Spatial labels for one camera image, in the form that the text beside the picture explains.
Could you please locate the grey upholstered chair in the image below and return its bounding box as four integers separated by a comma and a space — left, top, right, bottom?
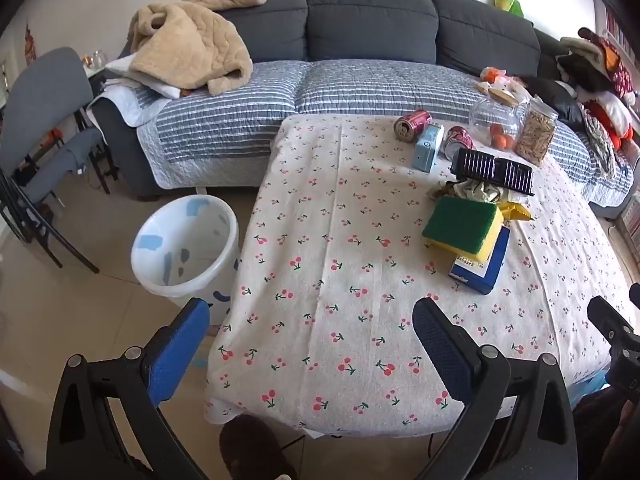
0, 47, 113, 273

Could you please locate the red wall decoration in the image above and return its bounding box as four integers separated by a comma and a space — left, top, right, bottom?
22, 22, 41, 61

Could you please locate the white bookshelf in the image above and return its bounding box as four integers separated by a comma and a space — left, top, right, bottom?
595, 0, 640, 61

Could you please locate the white plastic waste bin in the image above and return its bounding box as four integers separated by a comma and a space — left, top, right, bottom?
131, 196, 241, 325

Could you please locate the cherry print tablecloth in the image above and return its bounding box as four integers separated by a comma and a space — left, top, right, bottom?
204, 114, 638, 438

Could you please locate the person's dark clothing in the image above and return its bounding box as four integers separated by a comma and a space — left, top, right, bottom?
572, 387, 640, 480

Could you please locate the blue cardboard box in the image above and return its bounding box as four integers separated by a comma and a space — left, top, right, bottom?
447, 225, 512, 295

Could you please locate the red and white plush toy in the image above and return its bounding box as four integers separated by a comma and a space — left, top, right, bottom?
582, 89, 637, 149

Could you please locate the green and yellow sponge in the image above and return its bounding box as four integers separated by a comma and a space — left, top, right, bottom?
421, 196, 505, 263

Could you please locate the clear jar of seeds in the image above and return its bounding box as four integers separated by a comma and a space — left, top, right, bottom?
515, 97, 558, 167

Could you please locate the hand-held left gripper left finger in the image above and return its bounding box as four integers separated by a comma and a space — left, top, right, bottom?
45, 297, 211, 480

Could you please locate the black puffy jacket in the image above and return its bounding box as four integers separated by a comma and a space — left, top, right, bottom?
522, 77, 587, 128

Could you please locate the red drink can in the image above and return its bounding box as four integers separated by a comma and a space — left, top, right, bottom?
394, 109, 433, 142
444, 126, 476, 154

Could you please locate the light blue milk carton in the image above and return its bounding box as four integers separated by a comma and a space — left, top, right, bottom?
412, 122, 446, 172

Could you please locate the glass jar with wooden lid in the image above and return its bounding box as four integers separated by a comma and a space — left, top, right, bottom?
469, 87, 531, 152

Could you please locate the crumpled white tissue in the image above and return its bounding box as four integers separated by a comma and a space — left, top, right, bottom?
454, 179, 501, 204

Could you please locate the patterned storage box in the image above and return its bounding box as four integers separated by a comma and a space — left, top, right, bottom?
612, 200, 640, 266

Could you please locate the yellow snack packet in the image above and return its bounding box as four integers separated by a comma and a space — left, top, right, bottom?
497, 200, 534, 224

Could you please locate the brown fuzzy slipper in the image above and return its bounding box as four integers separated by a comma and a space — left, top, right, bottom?
219, 414, 299, 480

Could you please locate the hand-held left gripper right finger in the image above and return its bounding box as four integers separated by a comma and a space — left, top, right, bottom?
412, 296, 576, 480

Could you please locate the white folded cloth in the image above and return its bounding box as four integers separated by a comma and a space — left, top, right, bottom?
102, 52, 181, 101

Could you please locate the black ribbed plastic tray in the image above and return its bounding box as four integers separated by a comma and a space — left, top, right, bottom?
449, 147, 536, 196

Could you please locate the beige blanket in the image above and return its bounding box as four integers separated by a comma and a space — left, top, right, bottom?
117, 0, 271, 97

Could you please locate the blue plastic stool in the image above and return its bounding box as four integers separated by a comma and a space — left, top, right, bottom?
567, 367, 609, 402

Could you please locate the dark grey sofa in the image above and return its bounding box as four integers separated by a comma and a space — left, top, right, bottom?
92, 0, 640, 221

